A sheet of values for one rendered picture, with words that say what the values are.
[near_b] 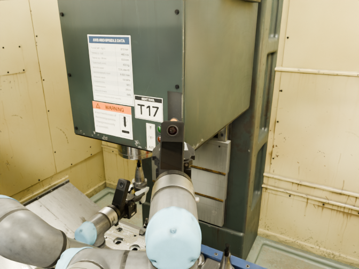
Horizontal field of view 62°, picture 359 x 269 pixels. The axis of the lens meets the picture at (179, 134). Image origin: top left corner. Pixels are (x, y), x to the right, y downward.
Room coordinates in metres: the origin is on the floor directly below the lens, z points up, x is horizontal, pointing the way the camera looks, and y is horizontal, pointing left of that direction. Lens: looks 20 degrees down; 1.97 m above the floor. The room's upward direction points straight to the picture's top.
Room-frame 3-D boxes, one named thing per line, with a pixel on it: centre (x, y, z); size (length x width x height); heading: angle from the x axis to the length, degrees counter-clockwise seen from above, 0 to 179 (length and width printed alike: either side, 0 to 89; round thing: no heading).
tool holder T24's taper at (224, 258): (0.75, -0.15, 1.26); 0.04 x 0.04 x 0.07
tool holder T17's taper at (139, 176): (1.12, 0.17, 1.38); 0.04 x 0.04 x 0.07
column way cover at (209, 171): (1.51, -0.04, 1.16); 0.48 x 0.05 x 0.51; 61
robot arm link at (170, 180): (0.44, 0.01, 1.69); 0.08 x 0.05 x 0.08; 91
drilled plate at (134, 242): (1.15, 0.25, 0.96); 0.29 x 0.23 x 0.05; 61
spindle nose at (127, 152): (1.12, 0.17, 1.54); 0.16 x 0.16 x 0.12
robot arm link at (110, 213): (0.93, 0.27, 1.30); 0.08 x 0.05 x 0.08; 62
